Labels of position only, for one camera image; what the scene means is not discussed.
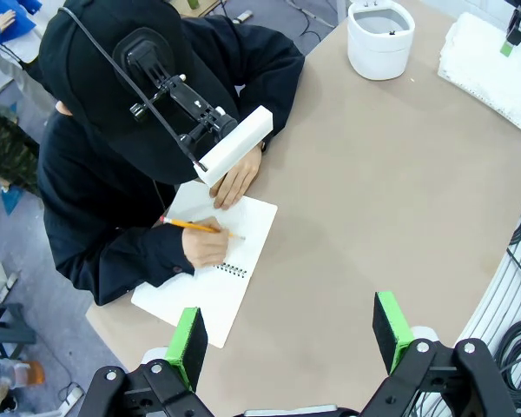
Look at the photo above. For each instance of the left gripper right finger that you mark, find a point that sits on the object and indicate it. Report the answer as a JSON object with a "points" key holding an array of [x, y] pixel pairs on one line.
{"points": [[438, 382]]}

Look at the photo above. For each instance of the white power strip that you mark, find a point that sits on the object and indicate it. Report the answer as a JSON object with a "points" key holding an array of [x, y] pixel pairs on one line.
{"points": [[74, 393]]}

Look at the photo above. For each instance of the finger of the green-tipped right gripper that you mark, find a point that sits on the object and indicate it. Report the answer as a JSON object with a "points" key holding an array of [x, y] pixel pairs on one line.
{"points": [[507, 48]]}

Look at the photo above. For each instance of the yellow pencil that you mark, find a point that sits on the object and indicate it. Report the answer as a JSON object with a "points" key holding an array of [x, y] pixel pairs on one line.
{"points": [[178, 222]]}

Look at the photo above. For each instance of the white head camera box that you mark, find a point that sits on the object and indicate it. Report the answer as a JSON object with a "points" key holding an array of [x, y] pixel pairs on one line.
{"points": [[234, 147]]}

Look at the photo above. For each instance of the person's right forearm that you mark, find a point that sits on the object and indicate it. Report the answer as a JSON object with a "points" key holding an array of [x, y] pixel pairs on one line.
{"points": [[126, 260]]}

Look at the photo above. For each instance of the white plug adapter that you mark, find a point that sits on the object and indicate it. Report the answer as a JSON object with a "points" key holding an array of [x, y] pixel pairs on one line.
{"points": [[242, 17]]}

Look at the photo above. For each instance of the white spiral notebook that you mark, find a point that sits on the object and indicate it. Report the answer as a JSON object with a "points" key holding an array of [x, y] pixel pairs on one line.
{"points": [[199, 304]]}

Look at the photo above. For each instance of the white perforated plastic basket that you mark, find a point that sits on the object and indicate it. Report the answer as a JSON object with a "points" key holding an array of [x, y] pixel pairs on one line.
{"points": [[482, 74]]}

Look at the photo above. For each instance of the teal shoe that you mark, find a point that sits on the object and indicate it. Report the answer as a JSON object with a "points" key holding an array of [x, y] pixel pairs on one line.
{"points": [[12, 200]]}

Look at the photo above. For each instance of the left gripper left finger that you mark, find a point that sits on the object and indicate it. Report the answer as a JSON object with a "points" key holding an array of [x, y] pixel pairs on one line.
{"points": [[156, 391]]}

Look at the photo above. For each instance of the person's left hand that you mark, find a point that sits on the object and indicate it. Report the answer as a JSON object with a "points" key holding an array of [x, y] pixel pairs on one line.
{"points": [[239, 182]]}

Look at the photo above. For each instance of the person's torso black jacket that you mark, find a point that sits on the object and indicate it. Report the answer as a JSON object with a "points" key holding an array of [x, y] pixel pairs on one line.
{"points": [[91, 187]]}

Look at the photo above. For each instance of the person's right hand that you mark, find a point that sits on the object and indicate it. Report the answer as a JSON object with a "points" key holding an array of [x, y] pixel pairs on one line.
{"points": [[206, 245]]}

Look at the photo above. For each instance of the white lidded trash bin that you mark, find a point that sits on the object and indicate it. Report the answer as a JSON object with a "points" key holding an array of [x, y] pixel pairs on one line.
{"points": [[377, 56]]}

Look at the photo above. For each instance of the black head camera mount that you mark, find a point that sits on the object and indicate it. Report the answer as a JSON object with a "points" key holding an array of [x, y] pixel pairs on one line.
{"points": [[186, 100]]}

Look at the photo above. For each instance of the white slatted side panel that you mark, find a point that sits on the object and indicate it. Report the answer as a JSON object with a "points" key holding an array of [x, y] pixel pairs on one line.
{"points": [[499, 295]]}

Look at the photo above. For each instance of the black cap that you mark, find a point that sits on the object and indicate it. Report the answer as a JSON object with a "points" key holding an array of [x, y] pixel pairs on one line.
{"points": [[91, 78]]}

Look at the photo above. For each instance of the person's left forearm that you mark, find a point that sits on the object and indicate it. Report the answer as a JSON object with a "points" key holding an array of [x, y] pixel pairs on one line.
{"points": [[282, 87]]}

